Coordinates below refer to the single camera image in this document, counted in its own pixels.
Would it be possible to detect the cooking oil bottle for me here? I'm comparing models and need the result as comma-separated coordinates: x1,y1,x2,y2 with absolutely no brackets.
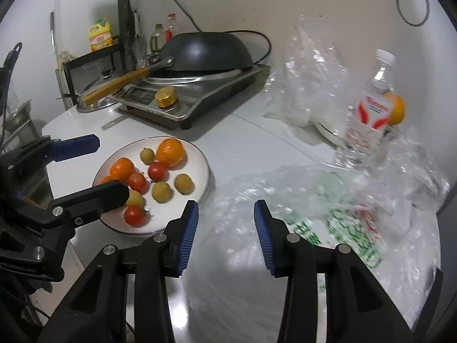
149,23,165,52

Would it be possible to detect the red cherry tomato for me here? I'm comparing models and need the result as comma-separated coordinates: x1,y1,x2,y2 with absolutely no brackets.
148,162,169,182
124,205,150,227
128,172,149,194

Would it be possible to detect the black wok with yellow handle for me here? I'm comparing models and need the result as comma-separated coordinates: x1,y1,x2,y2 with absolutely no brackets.
79,31,255,107

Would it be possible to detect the steel pot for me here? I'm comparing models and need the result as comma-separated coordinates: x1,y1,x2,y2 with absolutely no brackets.
5,100,34,133

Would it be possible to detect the steel induction cooker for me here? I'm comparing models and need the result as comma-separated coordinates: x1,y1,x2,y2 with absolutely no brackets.
116,63,272,130

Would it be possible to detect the dark vertical pipe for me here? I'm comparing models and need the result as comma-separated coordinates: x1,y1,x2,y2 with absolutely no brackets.
117,0,138,72

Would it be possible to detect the large orange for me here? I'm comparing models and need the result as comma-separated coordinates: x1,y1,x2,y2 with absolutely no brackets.
382,92,406,126

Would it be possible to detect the clear plastic water bottle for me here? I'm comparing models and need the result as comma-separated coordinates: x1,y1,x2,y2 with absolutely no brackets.
334,49,398,168

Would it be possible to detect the black metal rack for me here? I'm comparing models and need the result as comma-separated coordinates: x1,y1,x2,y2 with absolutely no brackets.
62,45,122,109

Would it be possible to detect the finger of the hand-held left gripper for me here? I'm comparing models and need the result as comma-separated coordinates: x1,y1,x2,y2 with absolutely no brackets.
7,134,101,172
46,180,130,227

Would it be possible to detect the white dish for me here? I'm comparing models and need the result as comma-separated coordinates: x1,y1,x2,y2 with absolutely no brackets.
314,119,345,147

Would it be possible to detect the beige cloth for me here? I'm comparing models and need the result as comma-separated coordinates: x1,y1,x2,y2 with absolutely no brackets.
57,49,77,67

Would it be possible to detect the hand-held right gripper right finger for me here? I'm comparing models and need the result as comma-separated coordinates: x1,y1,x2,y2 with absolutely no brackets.
253,200,416,343

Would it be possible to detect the yellow dish soap bottle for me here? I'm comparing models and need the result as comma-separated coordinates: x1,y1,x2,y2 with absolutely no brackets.
88,17,114,52

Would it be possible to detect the gold cooker knob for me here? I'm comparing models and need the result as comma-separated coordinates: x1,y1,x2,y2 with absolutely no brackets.
154,86,178,108

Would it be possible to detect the black cooker cable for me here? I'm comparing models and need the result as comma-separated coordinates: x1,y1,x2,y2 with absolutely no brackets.
155,0,272,65

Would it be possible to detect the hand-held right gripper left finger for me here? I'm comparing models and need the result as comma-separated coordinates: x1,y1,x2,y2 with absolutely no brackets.
37,200,199,343

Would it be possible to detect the printed clear plastic bag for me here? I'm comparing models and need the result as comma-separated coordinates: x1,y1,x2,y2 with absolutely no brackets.
182,125,450,343

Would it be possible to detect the steel pot lid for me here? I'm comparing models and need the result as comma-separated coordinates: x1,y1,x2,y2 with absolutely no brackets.
77,68,124,113

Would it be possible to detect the crumpled clear plastic bag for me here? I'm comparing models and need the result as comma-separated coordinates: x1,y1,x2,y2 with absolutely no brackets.
264,16,358,129

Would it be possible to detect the white plate with dark rim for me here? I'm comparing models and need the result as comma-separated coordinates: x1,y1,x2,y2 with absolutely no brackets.
92,136,211,235

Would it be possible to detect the red label clear bottle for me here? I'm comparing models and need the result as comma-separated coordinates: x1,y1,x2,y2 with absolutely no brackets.
163,13,179,43

